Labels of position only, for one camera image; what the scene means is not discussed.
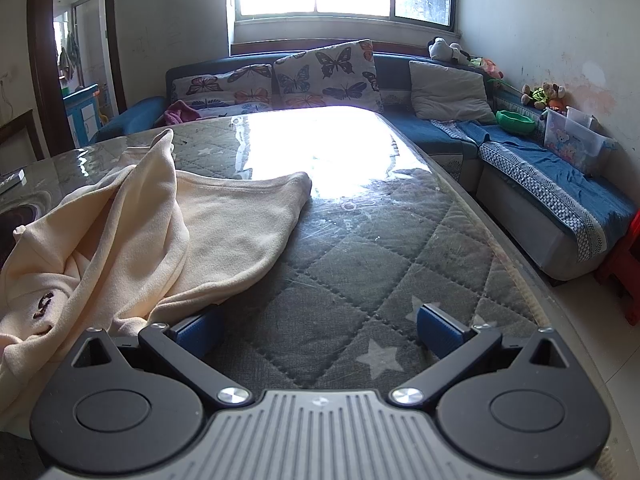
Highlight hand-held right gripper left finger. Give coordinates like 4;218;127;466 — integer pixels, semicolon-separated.
70;305;253;407

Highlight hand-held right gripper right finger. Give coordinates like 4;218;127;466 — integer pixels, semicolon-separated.
390;302;573;407

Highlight cream sweatshirt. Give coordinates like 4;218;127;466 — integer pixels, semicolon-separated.
0;127;314;441

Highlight blue corner sofa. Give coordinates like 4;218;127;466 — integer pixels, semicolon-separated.
90;40;640;281

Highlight red plastic stool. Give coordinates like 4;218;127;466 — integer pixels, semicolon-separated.
595;210;640;326

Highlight blue lace-trimmed sofa cover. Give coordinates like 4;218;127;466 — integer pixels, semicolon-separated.
430;120;638;261

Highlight round black induction cooktop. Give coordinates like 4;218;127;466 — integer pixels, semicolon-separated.
0;202;48;268

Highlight green bowl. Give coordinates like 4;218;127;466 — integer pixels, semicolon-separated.
496;110;537;135

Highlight pink cloth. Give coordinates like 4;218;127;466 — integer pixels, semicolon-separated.
155;100;203;128

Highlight butterfly print pillow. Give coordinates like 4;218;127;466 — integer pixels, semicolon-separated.
192;101;273;121
170;63;275;111
272;39;385;113

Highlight clear plastic storage box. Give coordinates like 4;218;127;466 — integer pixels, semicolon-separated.
542;106;618;173

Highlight white remote control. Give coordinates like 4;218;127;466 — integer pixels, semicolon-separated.
0;170;27;196

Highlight grey pillow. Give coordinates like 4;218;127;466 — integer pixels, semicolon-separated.
409;61;496;125

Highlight light blue cabinet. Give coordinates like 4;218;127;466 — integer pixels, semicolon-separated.
62;84;101;143

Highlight brown bear plush toy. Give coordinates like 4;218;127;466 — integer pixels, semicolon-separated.
542;82;568;111

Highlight pink and green plush toy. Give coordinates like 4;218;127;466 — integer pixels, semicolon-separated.
470;56;503;80

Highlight panda plush toy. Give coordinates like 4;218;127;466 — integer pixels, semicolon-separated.
427;36;473;66

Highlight hanging towels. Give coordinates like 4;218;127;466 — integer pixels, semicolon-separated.
57;30;81;81

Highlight dark wooden door frame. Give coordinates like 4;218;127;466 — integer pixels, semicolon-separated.
27;0;128;156

